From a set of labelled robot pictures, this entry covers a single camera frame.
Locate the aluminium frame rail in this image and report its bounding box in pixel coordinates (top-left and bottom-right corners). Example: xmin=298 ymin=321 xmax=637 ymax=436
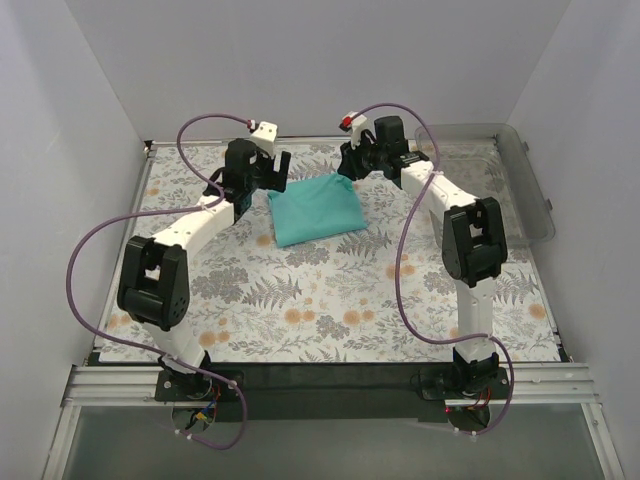
xmin=63 ymin=362 xmax=600 ymax=406

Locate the teal t shirt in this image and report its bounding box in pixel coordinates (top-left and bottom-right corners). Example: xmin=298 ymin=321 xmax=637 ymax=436
xmin=267 ymin=173 xmax=368 ymax=248

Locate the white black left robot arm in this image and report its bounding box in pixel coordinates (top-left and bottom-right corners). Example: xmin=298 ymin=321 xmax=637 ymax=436
xmin=116 ymin=139 xmax=291 ymax=400

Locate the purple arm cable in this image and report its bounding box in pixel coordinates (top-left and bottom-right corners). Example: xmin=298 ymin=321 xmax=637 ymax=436
xmin=342 ymin=102 xmax=516 ymax=437
xmin=67 ymin=113 xmax=250 ymax=448

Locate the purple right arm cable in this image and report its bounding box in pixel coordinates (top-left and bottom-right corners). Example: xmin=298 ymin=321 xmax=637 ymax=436
xmin=342 ymin=102 xmax=516 ymax=437

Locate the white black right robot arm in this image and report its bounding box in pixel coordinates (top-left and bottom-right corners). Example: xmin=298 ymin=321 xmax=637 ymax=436
xmin=338 ymin=112 xmax=508 ymax=398

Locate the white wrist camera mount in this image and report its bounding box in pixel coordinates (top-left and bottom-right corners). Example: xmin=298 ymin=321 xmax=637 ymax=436
xmin=247 ymin=120 xmax=278 ymax=158
xmin=339 ymin=111 xmax=373 ymax=150

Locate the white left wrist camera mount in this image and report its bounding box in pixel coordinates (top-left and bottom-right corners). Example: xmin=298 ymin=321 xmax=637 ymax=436
xmin=247 ymin=120 xmax=278 ymax=158

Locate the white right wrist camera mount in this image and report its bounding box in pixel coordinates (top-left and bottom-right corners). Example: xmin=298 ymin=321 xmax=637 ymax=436
xmin=339 ymin=111 xmax=373 ymax=150

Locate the clear plastic bin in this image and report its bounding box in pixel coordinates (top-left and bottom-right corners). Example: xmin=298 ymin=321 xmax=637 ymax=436
xmin=430 ymin=123 xmax=555 ymax=248

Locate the floral patterned table mat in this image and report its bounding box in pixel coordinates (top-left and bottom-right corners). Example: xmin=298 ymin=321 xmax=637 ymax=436
xmin=97 ymin=139 xmax=571 ymax=364

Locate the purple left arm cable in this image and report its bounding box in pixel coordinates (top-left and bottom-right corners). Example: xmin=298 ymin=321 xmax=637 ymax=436
xmin=67 ymin=113 xmax=250 ymax=448

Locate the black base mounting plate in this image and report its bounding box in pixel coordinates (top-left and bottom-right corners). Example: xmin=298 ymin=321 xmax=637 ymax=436
xmin=154 ymin=362 xmax=510 ymax=423

